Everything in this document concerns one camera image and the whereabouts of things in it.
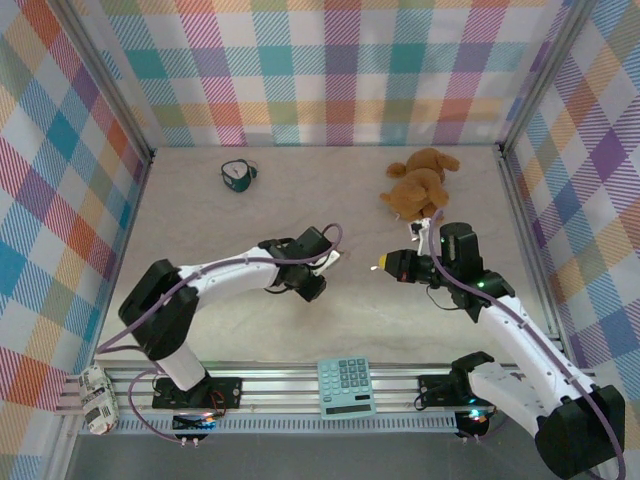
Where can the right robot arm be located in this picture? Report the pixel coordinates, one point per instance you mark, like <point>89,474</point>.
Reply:
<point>520,395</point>

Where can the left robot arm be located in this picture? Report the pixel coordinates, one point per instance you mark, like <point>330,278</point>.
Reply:
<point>160,310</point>

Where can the brown teddy bear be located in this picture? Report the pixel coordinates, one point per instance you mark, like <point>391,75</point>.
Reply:
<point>420,190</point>

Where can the teal calculator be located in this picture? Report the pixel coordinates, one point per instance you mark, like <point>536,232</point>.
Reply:
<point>345,390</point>

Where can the right circuit board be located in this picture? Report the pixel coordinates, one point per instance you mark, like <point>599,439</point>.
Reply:
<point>475,425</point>

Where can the circuit board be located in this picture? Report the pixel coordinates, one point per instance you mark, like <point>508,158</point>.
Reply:
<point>475,425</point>
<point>195,424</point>

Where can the left circuit board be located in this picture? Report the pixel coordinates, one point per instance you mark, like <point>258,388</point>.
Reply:
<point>195,424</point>

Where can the newspaper print wrapped bundle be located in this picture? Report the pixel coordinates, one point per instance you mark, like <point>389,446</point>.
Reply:
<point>99,402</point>

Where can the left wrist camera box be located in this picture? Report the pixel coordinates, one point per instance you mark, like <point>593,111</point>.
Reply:
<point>332,260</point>

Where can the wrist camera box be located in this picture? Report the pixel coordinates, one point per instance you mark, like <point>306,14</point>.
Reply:
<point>332,260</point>
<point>422,230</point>

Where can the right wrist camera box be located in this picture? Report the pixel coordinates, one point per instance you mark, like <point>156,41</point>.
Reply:
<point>422,230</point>

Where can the aluminium side rail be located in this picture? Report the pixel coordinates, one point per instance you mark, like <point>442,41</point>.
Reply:
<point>532,240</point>

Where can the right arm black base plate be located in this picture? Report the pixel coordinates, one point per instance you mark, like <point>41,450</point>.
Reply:
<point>435,390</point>

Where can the aluminium mounting rail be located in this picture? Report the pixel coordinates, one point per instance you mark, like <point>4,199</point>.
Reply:
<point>280,390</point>

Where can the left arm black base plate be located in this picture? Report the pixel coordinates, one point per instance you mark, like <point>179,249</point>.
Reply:
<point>227,390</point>

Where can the aluminium frame post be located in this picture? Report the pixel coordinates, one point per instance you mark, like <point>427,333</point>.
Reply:
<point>540,75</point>
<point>107,80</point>

